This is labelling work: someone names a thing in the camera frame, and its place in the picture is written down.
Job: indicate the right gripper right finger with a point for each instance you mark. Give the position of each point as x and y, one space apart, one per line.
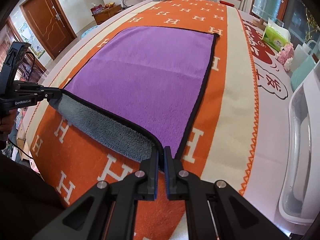
214 210

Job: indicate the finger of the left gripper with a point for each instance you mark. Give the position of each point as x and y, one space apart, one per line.
47 92

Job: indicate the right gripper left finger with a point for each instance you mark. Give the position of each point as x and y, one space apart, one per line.
107 211

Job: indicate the purple and grey towel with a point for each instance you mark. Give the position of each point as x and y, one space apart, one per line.
143 89

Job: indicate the person left hand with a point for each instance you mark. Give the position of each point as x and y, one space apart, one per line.
7 124

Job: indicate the white plastic storage box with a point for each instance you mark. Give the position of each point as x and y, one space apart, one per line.
299 198

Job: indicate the orange H pattern blanket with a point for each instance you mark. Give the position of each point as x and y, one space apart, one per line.
67 159

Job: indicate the brown wooden door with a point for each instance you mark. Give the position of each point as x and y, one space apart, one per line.
47 20

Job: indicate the blue plastic stool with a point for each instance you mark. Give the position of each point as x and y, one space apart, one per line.
88 31

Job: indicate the wooden tv cabinet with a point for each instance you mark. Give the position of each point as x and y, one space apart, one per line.
105 14

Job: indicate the pink printed tablecloth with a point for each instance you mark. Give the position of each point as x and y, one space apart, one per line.
270 117

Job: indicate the pink block pig figure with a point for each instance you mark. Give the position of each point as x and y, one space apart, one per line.
285 56

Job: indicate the white plastic bottle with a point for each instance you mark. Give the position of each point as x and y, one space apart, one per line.
302 52

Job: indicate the green tissue pack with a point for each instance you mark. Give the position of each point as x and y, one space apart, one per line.
276 36

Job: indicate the light blue table lamp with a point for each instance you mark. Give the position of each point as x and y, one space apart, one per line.
266 10

